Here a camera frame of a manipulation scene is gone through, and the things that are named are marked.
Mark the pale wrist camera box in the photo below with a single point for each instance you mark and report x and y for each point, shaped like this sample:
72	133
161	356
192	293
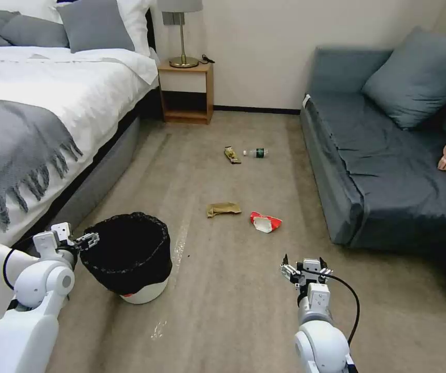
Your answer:
312	265

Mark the brass table lamp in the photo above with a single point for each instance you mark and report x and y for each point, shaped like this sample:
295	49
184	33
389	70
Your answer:
183	39

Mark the long grey pillow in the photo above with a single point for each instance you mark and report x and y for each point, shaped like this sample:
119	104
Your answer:
36	33

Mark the white duvet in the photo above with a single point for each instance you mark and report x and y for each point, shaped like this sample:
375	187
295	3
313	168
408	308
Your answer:
71	89

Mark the white round trash bin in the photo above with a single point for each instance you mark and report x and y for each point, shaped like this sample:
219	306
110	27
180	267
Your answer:
145	293

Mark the white sofa tag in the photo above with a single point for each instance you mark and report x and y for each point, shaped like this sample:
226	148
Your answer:
306	101

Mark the grey fringed throw blanket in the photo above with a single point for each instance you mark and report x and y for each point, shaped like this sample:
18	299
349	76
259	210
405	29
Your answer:
9	147

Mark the black bin liner bag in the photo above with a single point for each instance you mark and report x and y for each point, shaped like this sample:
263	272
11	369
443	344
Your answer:
129	252

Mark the wooden nightstand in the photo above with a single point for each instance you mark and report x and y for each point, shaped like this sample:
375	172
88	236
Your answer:
184	79

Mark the crumpled brown paper bag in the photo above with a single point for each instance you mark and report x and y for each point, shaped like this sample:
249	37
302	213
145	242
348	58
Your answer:
223	209

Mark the gold snack wrapper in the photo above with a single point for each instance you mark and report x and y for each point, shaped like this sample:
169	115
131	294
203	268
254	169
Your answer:
232	155

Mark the black headboard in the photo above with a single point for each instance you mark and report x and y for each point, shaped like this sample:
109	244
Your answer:
151	31

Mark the grey upholstered bed base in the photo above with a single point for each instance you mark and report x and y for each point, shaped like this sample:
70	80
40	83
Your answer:
110	155

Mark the clear bottle green label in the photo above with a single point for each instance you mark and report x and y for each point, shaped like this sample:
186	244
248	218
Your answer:
258	152

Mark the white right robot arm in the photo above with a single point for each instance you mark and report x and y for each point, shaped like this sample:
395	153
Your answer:
320	342

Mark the large blue sofa cushion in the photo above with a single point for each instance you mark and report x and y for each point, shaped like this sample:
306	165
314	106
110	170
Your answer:
417	77

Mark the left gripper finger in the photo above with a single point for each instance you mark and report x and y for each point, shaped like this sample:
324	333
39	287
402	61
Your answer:
90	239

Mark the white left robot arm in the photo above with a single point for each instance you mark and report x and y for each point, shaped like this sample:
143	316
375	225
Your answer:
32	326

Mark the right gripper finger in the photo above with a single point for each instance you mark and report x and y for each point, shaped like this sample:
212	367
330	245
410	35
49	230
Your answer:
290	272
325	269

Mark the crumpled red white carton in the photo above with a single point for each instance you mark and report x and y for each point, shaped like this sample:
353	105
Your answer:
265	223

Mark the blue grey sofa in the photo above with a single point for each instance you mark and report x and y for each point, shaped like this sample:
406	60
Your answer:
382	175

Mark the large square grey pillow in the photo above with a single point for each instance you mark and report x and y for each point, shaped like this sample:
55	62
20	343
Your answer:
94	25

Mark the white pillow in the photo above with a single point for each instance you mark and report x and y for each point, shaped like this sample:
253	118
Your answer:
137	23
32	7

